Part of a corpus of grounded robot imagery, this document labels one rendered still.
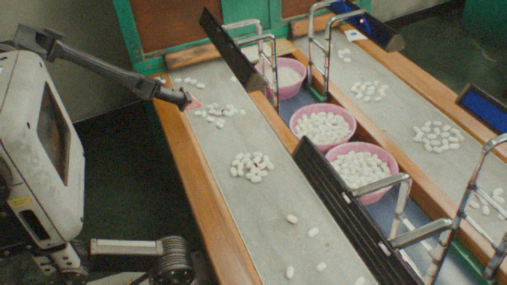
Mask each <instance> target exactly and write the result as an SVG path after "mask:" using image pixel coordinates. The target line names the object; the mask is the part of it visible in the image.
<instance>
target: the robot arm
mask: <svg viewBox="0 0 507 285"><path fill-rule="evenodd" d="M64 36H65V35H64V34H63V33H60V32H58V31H56V30H53V29H51V28H48V27H45V28H44V30H42V29H38V28H35V27H33V26H28V25H26V24H23V23H19V24H18V27H17V31H16V34H15V36H14V40H13V39H10V40H6V41H2V42H0V44H6V45H8V46H11V47H13V48H15V49H16V50H18V51H23V50H25V51H32V52H34V53H36V54H38V55H39V56H40V57H41V58H42V60H43V61H42V62H45V61H48V62H49V63H55V60H56V58H57V57H58V58H62V59H65V60H68V61H70V62H73V63H75V64H78V65H80V66H83V67H85V68H86V69H89V70H91V71H94V72H95V73H97V74H99V75H102V76H104V77H106V78H109V79H111V80H113V81H116V82H118V83H119V84H121V85H123V86H124V87H126V88H127V89H128V90H132V91H133V93H136V94H137V95H138V97H139V98H140V99H143V100H152V99H153V97H155V98H156V99H159V100H163V101H165V102H168V103H172V104H175V105H177V106H178V108H179V110H180V111H181V112H184V110H188V109H194V108H200V107H201V104H200V102H199V101H197V99H196V98H194V96H193V95H192V94H191V93H190V92H188V91H187V92H186V93H185V91H184V88H183V87H181V88H180V90H179V91H178V90H174V89H171V88H169V87H165V85H164V83H163V82H162V81H160V80H159V79H157V78H152V77H149V76H147V75H146V76H145V75H141V74H139V73H136V72H130V71H127V70H124V69H121V68H119V67H117V66H114V65H112V64H110V63H107V62H105V61H103V60H101V59H98V58H96V57H93V56H91V55H90V54H86V53H85V52H83V51H80V50H78V49H76V48H74V47H72V46H70V45H69V44H67V43H66V42H65V41H63V39H64ZM56 40H57V42H56V44H55V41H56ZM54 44H55V47H54ZM53 47H54V50H53ZM52 50H53V53H52V54H51V52H52ZM139 79H140V83H139V85H138V87H137V83H138V81H139ZM192 101H194V102H195V103H197V104H198V105H196V104H191V103H192Z"/></svg>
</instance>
